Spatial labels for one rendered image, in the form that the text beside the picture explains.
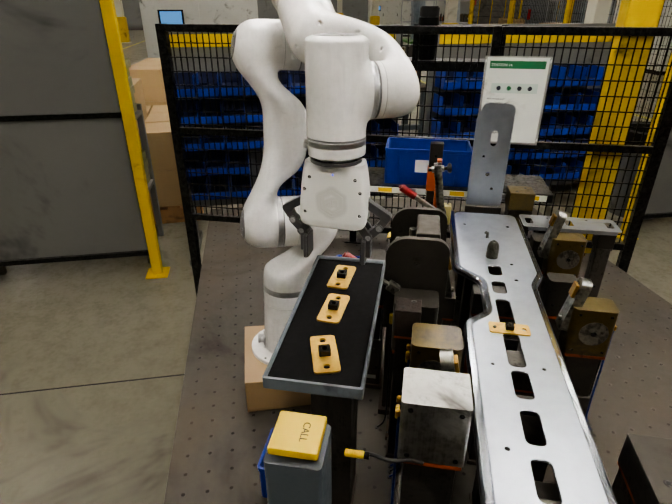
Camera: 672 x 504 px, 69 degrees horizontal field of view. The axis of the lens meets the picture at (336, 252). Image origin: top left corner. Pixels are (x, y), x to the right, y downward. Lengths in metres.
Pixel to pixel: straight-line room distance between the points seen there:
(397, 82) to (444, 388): 0.44
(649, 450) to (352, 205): 0.57
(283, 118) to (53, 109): 2.30
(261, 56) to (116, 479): 1.68
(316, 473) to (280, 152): 0.70
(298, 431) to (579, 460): 0.45
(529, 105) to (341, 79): 1.38
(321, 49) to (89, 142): 2.68
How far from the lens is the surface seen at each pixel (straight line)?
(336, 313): 0.81
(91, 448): 2.37
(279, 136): 1.09
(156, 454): 2.24
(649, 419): 1.49
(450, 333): 0.93
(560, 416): 0.94
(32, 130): 3.32
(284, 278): 1.18
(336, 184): 0.70
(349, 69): 0.65
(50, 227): 3.51
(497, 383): 0.97
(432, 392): 0.76
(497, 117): 1.68
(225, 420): 1.30
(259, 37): 1.08
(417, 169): 1.80
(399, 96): 0.68
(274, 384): 0.69
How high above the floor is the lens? 1.62
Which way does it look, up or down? 27 degrees down
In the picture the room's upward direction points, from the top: straight up
